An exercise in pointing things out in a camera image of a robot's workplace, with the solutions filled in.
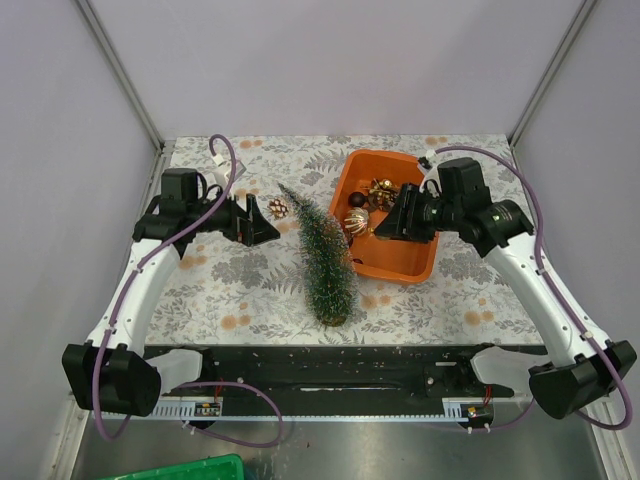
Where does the gold and brown ornament pile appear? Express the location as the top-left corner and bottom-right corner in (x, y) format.
(367, 179), (399, 212)

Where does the large gold striped bauble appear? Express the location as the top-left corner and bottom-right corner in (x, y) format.
(343, 207), (369, 236)

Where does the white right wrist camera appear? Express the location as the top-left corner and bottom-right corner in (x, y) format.
(418, 149), (439, 193)

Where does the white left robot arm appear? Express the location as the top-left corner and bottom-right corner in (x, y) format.
(62, 168), (280, 417)

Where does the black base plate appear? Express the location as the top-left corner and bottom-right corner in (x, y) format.
(144, 344), (531, 419)

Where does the grey slotted cable duct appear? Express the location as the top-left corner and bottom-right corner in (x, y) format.
(144, 402), (474, 422)

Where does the green plastic crate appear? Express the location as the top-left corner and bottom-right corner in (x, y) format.
(111, 454), (246, 480)

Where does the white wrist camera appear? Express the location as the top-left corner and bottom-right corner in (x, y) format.
(418, 149), (439, 193)
(210, 153), (246, 189)

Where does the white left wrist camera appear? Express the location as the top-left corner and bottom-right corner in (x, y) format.
(210, 153), (246, 189)

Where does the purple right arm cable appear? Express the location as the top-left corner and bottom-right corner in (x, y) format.
(429, 146), (634, 435)

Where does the orange plastic tub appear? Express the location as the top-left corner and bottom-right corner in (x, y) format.
(329, 149), (439, 285)

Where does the floral patterned table mat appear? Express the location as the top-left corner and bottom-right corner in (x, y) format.
(146, 134), (540, 345)

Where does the small green christmas tree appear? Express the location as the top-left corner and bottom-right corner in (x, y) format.
(278, 183), (357, 327)

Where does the aluminium frame post left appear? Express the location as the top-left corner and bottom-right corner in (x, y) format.
(73, 0), (165, 151)

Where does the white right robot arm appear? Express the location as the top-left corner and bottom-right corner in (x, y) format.
(374, 157), (637, 428)

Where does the brown pine cone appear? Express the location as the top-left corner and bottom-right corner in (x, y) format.
(268, 198), (289, 220)

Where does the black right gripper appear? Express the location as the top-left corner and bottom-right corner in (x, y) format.
(373, 182), (462, 245)

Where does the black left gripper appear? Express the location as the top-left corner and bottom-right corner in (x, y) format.
(188, 184), (280, 246)

